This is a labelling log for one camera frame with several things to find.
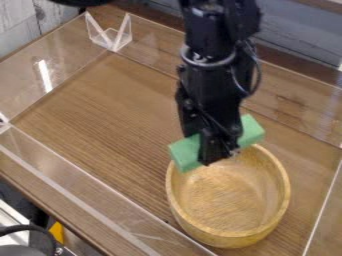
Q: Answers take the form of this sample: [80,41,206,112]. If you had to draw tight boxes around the clear acrylic enclosure walls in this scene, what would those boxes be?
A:
[0,8,342,256]

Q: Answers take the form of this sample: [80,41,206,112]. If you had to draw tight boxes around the yellow and black device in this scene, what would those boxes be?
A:
[25,219,91,256]

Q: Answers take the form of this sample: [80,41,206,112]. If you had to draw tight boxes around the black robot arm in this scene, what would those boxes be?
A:
[168,0,263,172]

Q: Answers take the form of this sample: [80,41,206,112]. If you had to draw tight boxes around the black cable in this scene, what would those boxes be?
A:
[0,224,59,251]

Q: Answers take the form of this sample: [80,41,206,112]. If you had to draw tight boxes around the brown wooden bowl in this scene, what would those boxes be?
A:
[166,145,291,248]

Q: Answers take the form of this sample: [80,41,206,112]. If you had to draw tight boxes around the clear acrylic corner bracket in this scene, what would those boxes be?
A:
[84,13,132,53]

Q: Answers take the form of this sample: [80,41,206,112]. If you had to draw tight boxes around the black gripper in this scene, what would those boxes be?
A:
[174,49,263,167]

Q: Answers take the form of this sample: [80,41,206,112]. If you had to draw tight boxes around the green rectangular block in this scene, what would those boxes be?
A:
[168,114,266,173]

